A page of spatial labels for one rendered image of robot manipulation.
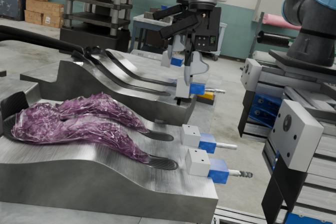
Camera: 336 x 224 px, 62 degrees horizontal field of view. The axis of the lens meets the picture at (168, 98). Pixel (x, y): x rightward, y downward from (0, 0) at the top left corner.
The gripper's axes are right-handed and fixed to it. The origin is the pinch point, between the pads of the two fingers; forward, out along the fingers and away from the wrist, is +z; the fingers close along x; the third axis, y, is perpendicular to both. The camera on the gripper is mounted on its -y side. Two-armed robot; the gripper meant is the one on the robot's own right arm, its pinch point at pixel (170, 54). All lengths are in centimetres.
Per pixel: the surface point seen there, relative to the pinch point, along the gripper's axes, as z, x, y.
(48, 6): 49, 498, -407
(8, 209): 15, -75, -5
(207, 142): 8, -47, 22
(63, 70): 4.6, -36.0, -21.7
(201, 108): 15.1, -8.1, 16.8
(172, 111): 7.9, -36.0, 10.9
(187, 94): 3.6, -31.7, 13.2
